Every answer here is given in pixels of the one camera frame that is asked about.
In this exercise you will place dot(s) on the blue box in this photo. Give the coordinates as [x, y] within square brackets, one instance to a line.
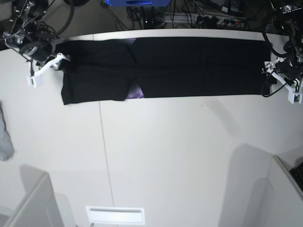
[143, 3]

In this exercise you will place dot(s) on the grey cloth at edge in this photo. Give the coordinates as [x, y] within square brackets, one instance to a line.
[6, 146]

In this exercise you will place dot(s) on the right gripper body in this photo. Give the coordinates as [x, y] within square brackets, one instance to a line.
[34, 40]

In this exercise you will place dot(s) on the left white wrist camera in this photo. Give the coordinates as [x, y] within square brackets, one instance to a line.
[294, 97]

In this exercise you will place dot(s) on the white partition panel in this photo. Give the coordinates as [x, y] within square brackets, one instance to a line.
[277, 200]
[27, 199]

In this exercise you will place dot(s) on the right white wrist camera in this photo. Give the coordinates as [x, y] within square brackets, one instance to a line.
[34, 81]

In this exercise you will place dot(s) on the white power strip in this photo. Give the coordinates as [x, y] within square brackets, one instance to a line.
[196, 18]

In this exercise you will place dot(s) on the black keyboard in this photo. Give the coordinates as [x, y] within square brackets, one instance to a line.
[297, 174]

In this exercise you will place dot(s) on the white partition panel left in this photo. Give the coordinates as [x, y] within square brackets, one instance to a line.
[27, 199]

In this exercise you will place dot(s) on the black T-shirt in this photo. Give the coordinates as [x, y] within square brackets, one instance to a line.
[163, 67]

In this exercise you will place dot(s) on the white partition panel right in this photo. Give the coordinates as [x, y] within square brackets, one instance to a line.
[277, 200]

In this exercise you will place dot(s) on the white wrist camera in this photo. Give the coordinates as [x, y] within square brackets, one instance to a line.
[294, 97]
[34, 81]

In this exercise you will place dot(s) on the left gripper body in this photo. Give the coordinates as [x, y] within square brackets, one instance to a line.
[288, 67]

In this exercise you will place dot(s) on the white table slot plate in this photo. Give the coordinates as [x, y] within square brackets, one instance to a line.
[116, 216]

